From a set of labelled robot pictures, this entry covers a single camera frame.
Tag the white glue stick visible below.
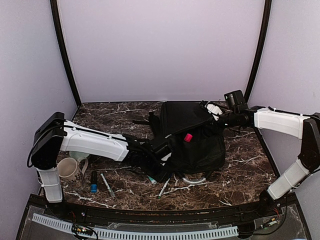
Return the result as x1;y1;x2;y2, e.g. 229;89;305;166
147;175;157;185

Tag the white pen blue cap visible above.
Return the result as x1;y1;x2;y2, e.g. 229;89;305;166
157;178;171;199

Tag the black student bag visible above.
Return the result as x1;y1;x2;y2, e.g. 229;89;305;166
147;101;226;176

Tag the white thin pen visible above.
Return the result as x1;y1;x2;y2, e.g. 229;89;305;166
100;173;116;198

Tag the black marker blue cap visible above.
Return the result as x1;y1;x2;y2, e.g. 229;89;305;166
90;170;98;193

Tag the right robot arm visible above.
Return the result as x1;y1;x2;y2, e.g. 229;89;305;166
205;90;320;217

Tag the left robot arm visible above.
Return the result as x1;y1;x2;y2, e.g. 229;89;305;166
27;112;171;218

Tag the green ceramic bowl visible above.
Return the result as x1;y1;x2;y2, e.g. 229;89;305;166
69;151;90;160

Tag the cream patterned mug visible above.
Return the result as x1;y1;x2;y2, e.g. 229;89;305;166
57;157;89;191

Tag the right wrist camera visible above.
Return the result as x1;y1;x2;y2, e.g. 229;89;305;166
200;100;223;121

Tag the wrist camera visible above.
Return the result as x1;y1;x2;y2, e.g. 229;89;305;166
151;138;172;162
200;100;223;121

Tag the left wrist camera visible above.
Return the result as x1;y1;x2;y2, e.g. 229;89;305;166
151;138;172;162

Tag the white slotted cable duct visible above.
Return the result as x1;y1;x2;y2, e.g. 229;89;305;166
31;213;239;240

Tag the black front rail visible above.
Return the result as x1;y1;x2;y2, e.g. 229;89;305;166
27;193;298;226

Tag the right black frame post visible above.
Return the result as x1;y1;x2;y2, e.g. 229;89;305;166
244;0;272;102

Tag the black frame post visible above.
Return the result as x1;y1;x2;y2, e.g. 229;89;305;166
49;0;82;108
244;0;272;102

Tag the left black frame post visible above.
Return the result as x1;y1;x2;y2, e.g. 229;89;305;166
49;0;82;108

